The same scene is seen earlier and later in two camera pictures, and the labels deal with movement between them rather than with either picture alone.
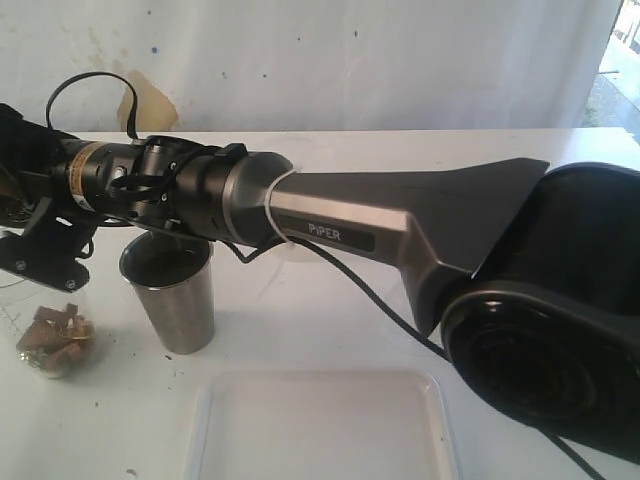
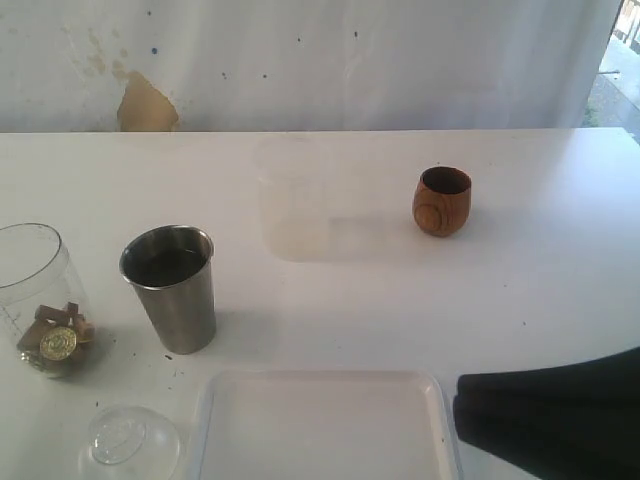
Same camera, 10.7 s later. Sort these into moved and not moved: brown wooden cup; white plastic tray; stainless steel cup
Moved: brown wooden cup
Not moved: white plastic tray; stainless steel cup
